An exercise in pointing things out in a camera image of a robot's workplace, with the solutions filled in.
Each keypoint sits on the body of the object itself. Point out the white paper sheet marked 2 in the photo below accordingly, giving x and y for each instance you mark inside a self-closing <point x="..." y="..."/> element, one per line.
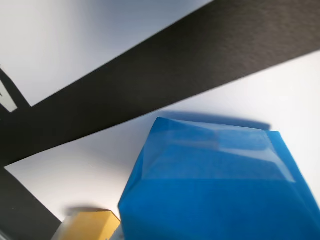
<point x="7" y="100"/>

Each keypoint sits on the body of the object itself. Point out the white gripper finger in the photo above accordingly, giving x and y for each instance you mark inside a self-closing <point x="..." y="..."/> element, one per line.
<point x="61" y="228"/>

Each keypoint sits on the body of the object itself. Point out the black mat with lettering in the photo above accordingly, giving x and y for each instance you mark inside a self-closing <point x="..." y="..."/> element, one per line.
<point x="175" y="62"/>

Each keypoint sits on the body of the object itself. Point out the blue paper box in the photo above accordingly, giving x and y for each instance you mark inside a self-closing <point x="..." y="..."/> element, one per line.
<point x="212" y="200"/>

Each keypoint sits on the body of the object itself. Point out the yellow paper box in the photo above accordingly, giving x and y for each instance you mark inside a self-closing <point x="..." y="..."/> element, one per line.
<point x="92" y="225"/>

